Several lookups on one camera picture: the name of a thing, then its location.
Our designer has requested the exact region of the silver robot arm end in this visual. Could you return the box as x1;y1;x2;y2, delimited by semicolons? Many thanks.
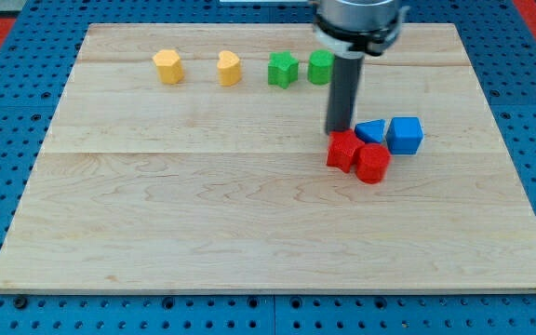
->
313;0;409;60

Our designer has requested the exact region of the red circle block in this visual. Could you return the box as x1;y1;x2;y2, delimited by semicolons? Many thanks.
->
355;143;391;184

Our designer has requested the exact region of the blue triangle block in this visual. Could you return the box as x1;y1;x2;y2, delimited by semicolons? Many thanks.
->
355;119;385;143

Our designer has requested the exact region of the green circle block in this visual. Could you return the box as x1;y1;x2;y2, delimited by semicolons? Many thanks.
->
307;49;334;86

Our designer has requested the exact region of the red star block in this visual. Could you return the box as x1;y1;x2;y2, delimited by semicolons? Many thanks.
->
326;129;365;173

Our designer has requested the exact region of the light wooden board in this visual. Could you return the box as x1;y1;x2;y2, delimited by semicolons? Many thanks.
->
0;23;536;295

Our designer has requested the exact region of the green star block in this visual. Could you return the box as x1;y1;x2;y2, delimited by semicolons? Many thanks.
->
268;50;299;89

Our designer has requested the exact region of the yellow heart block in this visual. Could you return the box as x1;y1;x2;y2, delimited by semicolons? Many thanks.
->
217;50;242;87

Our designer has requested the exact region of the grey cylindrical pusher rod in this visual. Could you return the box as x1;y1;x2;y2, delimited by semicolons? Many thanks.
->
325;55;364;134

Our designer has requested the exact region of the yellow pentagon block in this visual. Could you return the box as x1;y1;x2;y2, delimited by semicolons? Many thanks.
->
153;49;185;85

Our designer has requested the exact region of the blue cube block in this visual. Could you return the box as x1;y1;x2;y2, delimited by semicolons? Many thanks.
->
385;116;423;154

